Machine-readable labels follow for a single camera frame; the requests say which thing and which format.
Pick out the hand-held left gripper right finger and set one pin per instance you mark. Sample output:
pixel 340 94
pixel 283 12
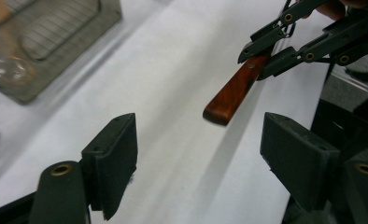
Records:
pixel 300 158

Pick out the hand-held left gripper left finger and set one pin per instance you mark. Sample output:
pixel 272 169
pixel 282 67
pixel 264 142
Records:
pixel 113 161

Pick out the grey translucent plastic bin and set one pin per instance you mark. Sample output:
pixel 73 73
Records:
pixel 63 56

